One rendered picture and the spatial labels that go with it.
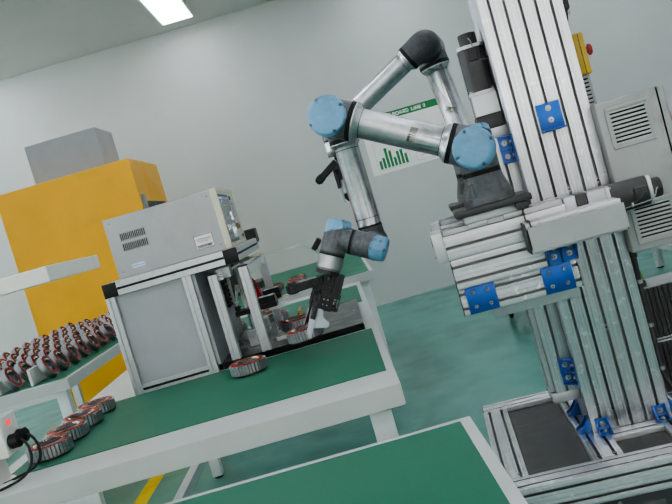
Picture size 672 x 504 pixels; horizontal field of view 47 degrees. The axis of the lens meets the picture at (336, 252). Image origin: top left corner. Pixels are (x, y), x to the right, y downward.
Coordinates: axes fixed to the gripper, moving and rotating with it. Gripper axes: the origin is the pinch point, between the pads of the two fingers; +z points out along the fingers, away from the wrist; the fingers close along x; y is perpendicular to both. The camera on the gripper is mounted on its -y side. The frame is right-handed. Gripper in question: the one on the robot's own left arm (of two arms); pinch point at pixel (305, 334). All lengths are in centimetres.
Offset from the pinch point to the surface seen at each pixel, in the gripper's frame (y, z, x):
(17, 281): -69, -4, -53
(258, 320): -13.5, 1.2, 20.0
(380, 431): 15, 11, -58
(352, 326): 15.8, -3.8, 16.5
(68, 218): -161, -3, 404
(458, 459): 14, 0, -116
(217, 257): -30.6, -15.5, 18.4
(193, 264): -37.4, -11.6, 19.3
